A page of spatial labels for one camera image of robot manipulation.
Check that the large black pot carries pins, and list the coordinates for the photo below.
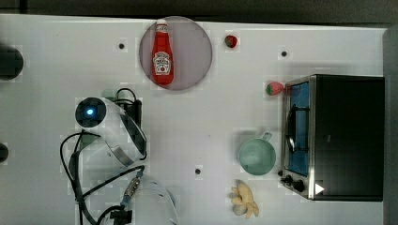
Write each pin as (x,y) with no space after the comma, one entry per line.
(11,63)

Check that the green mug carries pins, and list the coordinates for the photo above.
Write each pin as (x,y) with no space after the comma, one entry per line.
(257,155)

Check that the small black pot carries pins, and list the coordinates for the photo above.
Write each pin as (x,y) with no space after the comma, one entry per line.
(3,152)

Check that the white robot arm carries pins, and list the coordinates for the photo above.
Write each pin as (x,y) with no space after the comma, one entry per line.
(107,173)

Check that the pink strawberry toy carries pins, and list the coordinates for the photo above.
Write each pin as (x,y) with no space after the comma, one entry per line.
(274,88)

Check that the grey round plate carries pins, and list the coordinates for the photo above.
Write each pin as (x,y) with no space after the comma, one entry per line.
(191,48)

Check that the dark red strawberry toy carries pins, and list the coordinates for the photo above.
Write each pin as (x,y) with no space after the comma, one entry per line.
(230,41)

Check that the silver toaster oven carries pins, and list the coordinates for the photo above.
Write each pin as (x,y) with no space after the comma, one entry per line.
(333,137)

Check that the peeled banana toy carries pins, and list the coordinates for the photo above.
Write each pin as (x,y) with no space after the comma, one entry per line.
(243,201)

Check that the red ketchup bottle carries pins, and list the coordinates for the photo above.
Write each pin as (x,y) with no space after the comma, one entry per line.
(162,55)

